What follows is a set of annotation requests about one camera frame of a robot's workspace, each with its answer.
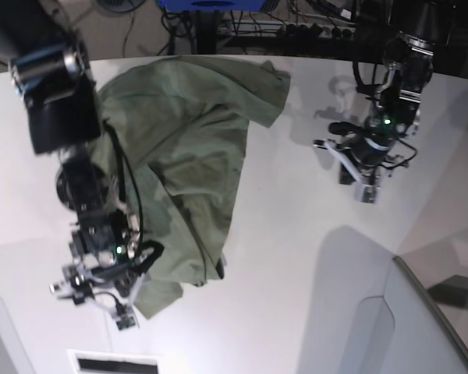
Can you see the black power strip red light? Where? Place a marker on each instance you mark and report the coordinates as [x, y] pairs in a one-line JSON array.
[[315, 31]]

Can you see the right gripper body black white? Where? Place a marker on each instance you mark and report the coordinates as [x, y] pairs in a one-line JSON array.
[[113, 289]]

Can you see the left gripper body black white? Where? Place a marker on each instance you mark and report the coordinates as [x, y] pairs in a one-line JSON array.
[[367, 159]]

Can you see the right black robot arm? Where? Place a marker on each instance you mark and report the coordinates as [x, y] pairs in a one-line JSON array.
[[50, 70]]

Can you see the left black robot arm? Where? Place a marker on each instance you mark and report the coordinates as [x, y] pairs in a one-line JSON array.
[[395, 48]]

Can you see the olive green t-shirt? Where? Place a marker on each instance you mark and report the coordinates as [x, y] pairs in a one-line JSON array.
[[183, 123]]

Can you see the blue box with oval hole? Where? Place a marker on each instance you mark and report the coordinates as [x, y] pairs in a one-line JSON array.
[[211, 5]]

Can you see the black table leg post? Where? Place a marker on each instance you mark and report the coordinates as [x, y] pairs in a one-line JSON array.
[[206, 27]]

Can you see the white panel left corner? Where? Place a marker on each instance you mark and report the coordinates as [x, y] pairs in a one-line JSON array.
[[13, 356]]

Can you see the white curved panel right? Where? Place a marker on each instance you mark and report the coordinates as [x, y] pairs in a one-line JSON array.
[[402, 331]]

